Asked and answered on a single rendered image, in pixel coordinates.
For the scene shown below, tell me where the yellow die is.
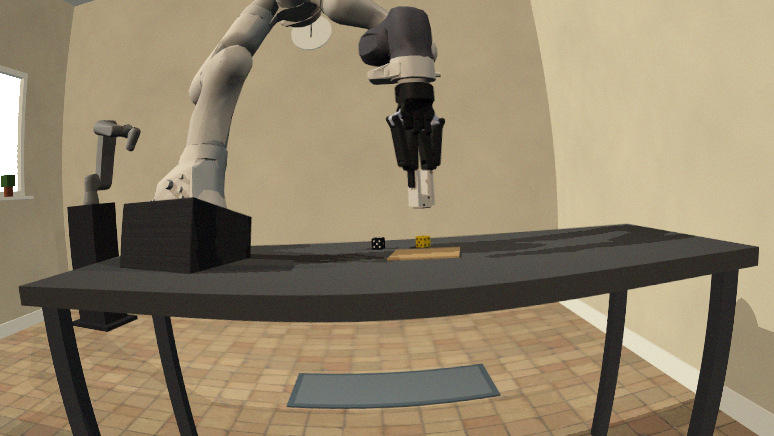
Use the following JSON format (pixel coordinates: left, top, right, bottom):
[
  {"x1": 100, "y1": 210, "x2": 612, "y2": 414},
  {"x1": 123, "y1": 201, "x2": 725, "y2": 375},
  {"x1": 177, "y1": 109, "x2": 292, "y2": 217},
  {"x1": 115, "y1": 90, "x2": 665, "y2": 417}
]
[{"x1": 416, "y1": 235, "x2": 430, "y2": 248}]

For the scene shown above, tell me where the orange flat mat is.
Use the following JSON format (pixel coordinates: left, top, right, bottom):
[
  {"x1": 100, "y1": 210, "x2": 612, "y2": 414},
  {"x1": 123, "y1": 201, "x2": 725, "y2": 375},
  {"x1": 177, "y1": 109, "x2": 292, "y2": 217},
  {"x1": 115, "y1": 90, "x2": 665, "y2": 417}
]
[{"x1": 387, "y1": 247, "x2": 460, "y2": 261}]

